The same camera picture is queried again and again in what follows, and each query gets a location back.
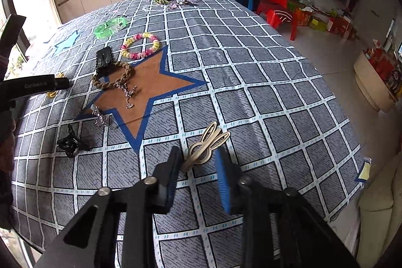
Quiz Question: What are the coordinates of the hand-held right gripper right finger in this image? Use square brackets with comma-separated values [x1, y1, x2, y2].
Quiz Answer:
[215, 147, 360, 268]

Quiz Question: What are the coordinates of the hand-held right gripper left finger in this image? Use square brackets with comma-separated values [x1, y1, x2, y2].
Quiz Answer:
[33, 145, 184, 268]

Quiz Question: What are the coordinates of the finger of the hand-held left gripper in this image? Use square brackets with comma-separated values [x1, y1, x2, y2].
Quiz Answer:
[55, 73, 74, 91]

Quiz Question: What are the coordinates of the beige bunny hair clip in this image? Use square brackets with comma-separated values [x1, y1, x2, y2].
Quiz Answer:
[180, 121, 231, 173]

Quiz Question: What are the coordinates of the black hair clip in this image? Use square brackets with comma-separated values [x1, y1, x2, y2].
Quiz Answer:
[96, 46, 114, 73]

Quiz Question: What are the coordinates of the black hair claw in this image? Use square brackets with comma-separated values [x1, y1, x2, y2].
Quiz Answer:
[57, 124, 91, 158]

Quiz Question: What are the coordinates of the brown braided bracelet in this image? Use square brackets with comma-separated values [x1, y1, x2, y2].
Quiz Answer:
[92, 61, 135, 90]

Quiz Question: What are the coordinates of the silver chain with charms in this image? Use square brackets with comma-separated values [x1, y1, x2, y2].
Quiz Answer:
[114, 80, 139, 109]

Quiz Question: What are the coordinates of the green transparent bangle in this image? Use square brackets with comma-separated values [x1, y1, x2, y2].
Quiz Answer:
[94, 17, 128, 39]

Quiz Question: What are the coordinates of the pink yellow spiral hair tie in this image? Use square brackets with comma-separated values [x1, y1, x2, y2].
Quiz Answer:
[120, 32, 160, 60]

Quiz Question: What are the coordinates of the blue star patch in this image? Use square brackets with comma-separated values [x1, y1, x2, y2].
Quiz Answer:
[44, 30, 82, 52]

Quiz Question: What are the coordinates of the brown star patch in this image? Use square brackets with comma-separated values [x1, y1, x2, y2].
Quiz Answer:
[74, 45, 208, 153]

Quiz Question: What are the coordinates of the grey checkered tablecloth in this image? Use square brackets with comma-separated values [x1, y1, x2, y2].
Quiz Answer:
[11, 0, 365, 268]

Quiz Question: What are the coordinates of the yellow paper with blue tape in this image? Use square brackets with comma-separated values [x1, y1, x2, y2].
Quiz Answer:
[355, 156, 373, 184]

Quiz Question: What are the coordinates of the beige sofa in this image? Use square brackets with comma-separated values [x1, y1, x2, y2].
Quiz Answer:
[358, 150, 402, 268]

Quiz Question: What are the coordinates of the round white stand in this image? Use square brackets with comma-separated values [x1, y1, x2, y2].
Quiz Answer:
[353, 50, 396, 113]

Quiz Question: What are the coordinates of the red plastic chair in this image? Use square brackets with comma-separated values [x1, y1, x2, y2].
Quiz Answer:
[256, 0, 299, 42]

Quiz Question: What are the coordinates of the red cardboard box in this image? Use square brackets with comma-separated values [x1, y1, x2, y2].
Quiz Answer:
[327, 15, 354, 37]

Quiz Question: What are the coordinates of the silver charm bracelet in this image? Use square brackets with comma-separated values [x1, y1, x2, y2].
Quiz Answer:
[90, 104, 119, 131]

